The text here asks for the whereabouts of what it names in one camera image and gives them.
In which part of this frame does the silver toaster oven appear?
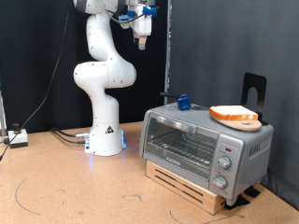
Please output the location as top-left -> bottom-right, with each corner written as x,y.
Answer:
138,102 -> 275,206

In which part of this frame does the vertical aluminium frame pole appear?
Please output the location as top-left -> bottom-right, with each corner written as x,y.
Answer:
164,0 -> 173,105

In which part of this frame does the metal wire oven rack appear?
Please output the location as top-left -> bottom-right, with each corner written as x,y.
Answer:
148,130 -> 218,166

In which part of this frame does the black hanging cable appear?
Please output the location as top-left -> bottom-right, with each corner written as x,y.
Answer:
0,0 -> 72,161

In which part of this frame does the slatted wooden block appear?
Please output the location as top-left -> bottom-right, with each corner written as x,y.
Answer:
145,160 -> 227,216

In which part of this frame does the white bread slice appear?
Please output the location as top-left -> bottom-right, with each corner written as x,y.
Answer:
208,105 -> 260,121

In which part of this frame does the glass oven door with handle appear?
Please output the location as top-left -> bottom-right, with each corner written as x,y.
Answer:
141,111 -> 221,181

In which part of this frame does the black tape patch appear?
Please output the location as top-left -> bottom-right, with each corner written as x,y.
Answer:
244,186 -> 262,199

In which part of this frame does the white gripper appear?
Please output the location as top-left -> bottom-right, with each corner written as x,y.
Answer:
130,4 -> 153,50

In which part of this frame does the black backdrop curtain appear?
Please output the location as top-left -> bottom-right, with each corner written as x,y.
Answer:
0,0 -> 171,134

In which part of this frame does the black camera cable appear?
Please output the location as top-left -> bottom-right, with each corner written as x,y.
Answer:
104,8 -> 148,25

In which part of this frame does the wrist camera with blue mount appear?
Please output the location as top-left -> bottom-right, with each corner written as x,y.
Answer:
118,5 -> 158,31

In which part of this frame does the grey backdrop curtain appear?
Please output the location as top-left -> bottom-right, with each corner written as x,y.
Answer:
169,0 -> 299,211

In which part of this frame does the thin metal pole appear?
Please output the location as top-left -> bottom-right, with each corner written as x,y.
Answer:
0,90 -> 7,137

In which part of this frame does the silver oven knob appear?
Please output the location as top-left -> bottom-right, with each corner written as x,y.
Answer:
217,155 -> 233,171
212,175 -> 229,190

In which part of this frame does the oval wooden cutting board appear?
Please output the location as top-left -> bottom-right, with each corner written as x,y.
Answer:
214,116 -> 263,133

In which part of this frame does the black metal bookend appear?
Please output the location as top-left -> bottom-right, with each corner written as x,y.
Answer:
240,72 -> 269,126

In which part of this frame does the white emergency stop box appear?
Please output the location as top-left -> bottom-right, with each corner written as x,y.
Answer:
7,122 -> 29,148

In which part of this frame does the black base cable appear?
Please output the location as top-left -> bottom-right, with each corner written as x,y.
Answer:
53,130 -> 88,145

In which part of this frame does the black cable with silver connector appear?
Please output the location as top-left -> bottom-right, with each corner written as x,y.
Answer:
50,126 -> 92,138

